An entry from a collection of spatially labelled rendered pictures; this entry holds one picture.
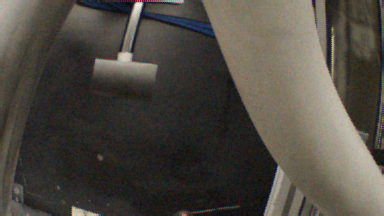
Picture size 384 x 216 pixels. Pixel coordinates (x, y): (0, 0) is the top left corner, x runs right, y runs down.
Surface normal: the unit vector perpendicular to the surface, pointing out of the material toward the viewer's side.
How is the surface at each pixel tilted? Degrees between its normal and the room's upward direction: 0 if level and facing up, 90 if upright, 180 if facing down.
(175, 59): 90
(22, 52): 91
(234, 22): 117
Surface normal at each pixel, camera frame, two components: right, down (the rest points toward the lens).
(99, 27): 0.09, 0.07
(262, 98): -0.51, 0.47
